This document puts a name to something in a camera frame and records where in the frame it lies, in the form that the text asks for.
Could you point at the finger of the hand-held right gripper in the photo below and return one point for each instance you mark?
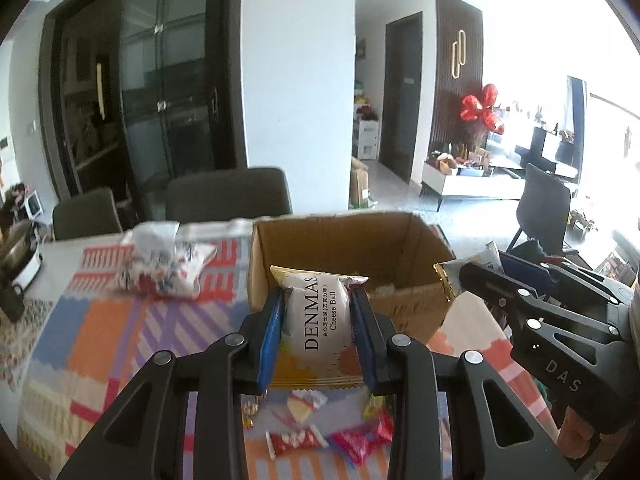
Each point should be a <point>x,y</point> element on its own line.
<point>525,270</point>
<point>492,282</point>

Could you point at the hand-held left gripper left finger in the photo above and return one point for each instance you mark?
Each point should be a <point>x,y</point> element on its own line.
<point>269,340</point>

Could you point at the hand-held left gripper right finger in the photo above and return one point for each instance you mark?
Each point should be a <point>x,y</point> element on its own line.
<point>362,340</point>

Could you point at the gold-edged snack packet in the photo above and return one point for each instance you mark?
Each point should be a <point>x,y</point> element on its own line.
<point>447,280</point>

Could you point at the cardboard box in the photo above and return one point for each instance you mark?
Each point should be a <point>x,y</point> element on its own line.
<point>415,310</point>

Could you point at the person's right hand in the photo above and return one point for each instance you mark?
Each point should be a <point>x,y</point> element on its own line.
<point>577,432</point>

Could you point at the dark swivel chair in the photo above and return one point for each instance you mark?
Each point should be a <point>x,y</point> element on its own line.
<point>542,205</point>

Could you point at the small white yellow snack packet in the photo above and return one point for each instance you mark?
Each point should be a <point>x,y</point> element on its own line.
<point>302,405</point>

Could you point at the small wrapped candy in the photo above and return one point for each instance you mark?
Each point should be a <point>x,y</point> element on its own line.
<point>251,412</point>

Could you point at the white low cabinet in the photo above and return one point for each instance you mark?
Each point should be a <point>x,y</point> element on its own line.
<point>475,187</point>

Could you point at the pink snack packet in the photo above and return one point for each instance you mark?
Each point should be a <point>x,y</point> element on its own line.
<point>360,442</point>

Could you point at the red snack packet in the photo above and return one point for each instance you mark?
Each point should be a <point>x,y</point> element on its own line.
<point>292,441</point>

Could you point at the floral tissue pack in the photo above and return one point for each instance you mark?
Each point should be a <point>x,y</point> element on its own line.
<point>160,265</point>

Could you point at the grey dining chair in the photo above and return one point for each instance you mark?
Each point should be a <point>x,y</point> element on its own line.
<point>85,215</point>
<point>227,195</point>

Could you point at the flat cardboard boxes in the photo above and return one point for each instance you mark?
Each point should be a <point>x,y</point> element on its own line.
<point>360,182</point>

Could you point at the red bow balloon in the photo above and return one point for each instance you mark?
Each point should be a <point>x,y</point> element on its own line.
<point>480,107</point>

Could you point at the colourful patterned tablecloth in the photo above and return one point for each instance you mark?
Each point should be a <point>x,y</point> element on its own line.
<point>100,340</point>

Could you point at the white hallway shelf unit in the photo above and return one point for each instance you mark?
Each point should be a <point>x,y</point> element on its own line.
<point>367,135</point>

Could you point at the dark interior door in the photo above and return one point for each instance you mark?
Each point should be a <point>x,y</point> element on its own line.
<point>400,100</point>

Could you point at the floral placemat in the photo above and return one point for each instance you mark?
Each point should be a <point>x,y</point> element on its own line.
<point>25,345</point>

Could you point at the electric hot pot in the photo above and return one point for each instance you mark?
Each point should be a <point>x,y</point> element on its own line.
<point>20,255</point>

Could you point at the small white appliance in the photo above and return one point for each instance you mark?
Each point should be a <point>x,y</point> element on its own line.
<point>33,206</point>

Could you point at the black glass sliding door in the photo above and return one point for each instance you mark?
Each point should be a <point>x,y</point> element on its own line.
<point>150,85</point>

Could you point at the gold loop wall decor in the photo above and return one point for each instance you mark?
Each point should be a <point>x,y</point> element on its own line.
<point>457,55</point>

